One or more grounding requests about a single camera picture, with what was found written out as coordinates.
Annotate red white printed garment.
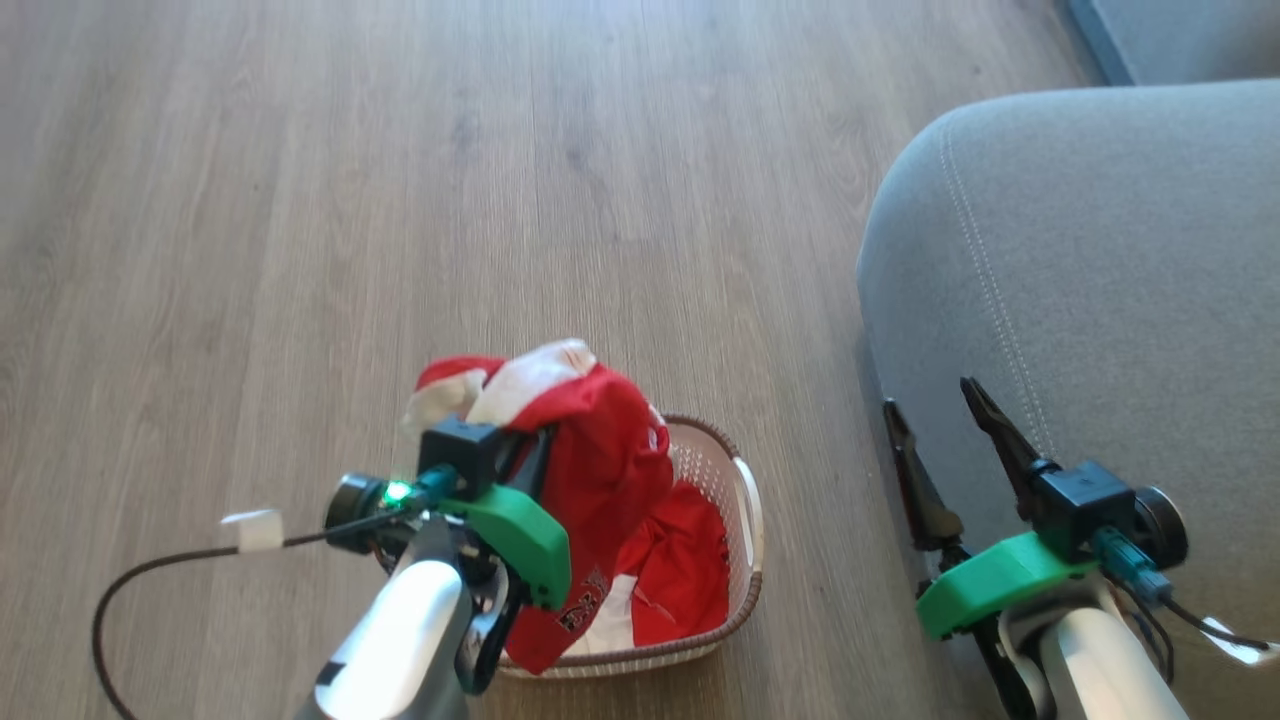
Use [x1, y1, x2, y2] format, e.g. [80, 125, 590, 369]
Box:
[590, 480, 731, 656]

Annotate black round right gripper motor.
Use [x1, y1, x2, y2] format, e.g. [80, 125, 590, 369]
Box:
[1130, 487, 1189, 571]

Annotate white right cable tag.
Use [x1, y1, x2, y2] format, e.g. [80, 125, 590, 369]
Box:
[1205, 618, 1280, 667]

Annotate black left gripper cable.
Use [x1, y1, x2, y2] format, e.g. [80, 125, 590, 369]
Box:
[92, 465, 461, 720]

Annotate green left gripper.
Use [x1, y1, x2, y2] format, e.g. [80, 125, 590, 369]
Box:
[440, 428, 573, 611]

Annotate white cable tag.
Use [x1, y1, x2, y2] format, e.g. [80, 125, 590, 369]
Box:
[1205, 618, 1280, 667]
[222, 510, 284, 553]

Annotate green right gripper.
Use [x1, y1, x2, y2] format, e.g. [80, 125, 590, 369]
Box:
[883, 377, 1101, 641]

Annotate white left cable tag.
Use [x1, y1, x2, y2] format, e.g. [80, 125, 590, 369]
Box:
[222, 510, 284, 553]

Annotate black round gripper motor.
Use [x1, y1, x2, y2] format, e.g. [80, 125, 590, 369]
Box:
[323, 473, 393, 556]
[1130, 487, 1189, 571]

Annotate blue grey sofa section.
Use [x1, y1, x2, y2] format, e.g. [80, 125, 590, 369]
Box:
[1065, 0, 1280, 86]

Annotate grey fabric sofa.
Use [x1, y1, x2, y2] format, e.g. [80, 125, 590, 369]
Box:
[857, 80, 1280, 720]

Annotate black round left gripper motor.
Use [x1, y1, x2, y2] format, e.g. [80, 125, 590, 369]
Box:
[323, 473, 393, 556]

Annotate white brown-rimmed laundry basket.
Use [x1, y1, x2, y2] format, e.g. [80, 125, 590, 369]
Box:
[495, 415, 766, 681]

